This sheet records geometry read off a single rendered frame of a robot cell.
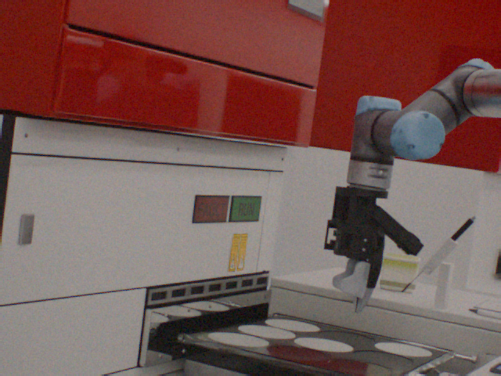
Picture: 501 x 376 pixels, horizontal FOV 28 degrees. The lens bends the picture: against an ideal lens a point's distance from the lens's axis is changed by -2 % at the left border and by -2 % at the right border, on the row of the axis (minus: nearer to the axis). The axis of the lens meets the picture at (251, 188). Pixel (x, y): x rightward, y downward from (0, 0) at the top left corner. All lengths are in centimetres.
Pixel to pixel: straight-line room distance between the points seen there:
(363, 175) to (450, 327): 36
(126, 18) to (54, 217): 28
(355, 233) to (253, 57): 34
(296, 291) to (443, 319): 30
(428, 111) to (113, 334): 60
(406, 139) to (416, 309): 43
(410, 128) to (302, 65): 38
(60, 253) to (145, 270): 23
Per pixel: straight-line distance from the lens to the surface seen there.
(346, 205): 173
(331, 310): 197
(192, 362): 172
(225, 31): 163
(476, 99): 162
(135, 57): 142
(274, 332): 180
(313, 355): 166
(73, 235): 144
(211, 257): 179
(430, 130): 161
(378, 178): 171
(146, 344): 164
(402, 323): 193
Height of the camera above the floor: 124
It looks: 3 degrees down
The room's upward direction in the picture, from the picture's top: 8 degrees clockwise
